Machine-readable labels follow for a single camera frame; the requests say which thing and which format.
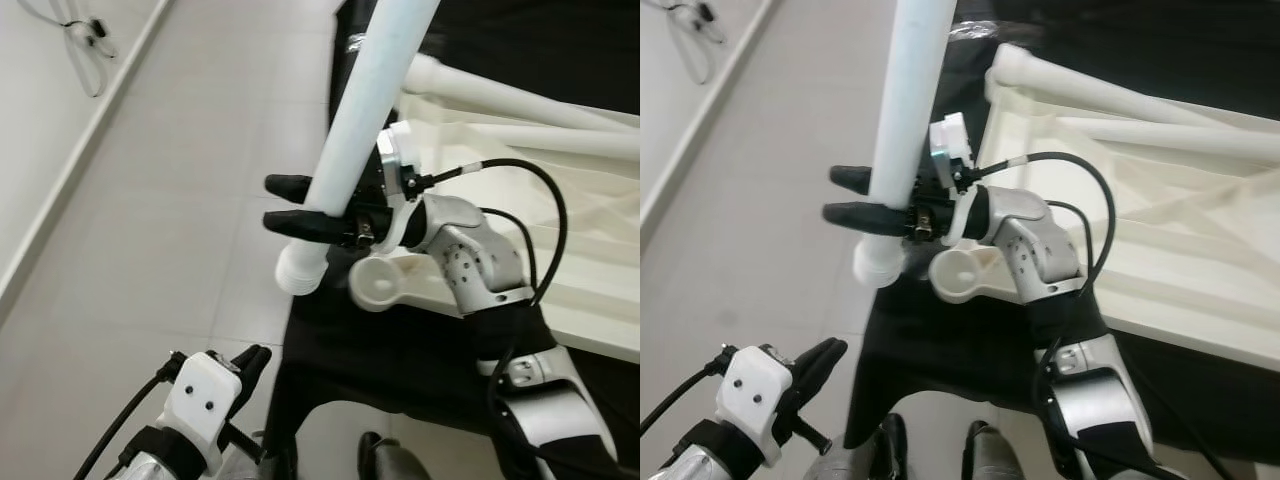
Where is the white plastic table top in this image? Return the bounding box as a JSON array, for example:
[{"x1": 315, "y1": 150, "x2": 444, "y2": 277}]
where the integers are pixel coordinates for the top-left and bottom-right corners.
[
  {"x1": 928, "y1": 75, "x2": 1280, "y2": 373},
  {"x1": 347, "y1": 85, "x2": 641, "y2": 363}
]

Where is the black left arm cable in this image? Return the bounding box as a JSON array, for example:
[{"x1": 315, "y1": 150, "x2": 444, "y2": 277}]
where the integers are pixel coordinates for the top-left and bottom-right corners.
[
  {"x1": 72, "y1": 352, "x2": 186, "y2": 480},
  {"x1": 640, "y1": 345, "x2": 731, "y2": 436}
]

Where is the grey right robot leg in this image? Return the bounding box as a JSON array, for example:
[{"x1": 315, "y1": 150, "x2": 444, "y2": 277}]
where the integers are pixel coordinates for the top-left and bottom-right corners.
[
  {"x1": 960, "y1": 420, "x2": 1026, "y2": 480},
  {"x1": 358, "y1": 431, "x2": 433, "y2": 480}
]

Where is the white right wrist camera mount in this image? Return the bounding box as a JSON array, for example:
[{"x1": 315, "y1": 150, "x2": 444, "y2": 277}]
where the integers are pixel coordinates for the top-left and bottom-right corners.
[
  {"x1": 376, "y1": 120, "x2": 433, "y2": 251},
  {"x1": 928, "y1": 112, "x2": 986, "y2": 246}
]

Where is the black tablecloth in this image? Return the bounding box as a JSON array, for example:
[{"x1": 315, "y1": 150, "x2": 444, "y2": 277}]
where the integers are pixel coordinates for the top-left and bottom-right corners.
[
  {"x1": 262, "y1": 0, "x2": 641, "y2": 480},
  {"x1": 843, "y1": 0, "x2": 1280, "y2": 480}
]

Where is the grey robot leg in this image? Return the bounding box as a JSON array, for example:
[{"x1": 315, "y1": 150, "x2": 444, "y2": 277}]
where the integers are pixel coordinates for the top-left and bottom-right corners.
[
  {"x1": 250, "y1": 438, "x2": 298, "y2": 480},
  {"x1": 358, "y1": 431, "x2": 433, "y2": 480},
  {"x1": 960, "y1": 420, "x2": 1026, "y2": 480},
  {"x1": 825, "y1": 412, "x2": 909, "y2": 480}
]

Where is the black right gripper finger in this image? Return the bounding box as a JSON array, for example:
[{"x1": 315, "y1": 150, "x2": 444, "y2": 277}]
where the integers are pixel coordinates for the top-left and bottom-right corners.
[
  {"x1": 264, "y1": 173, "x2": 316, "y2": 199},
  {"x1": 263, "y1": 208, "x2": 354, "y2": 242},
  {"x1": 829, "y1": 164, "x2": 877, "y2": 197},
  {"x1": 823, "y1": 200, "x2": 907, "y2": 239}
]

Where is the grey left robot leg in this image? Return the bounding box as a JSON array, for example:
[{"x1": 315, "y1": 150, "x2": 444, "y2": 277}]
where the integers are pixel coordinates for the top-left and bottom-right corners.
[
  {"x1": 250, "y1": 438, "x2": 298, "y2": 480},
  {"x1": 825, "y1": 412, "x2": 909, "y2": 480}
]

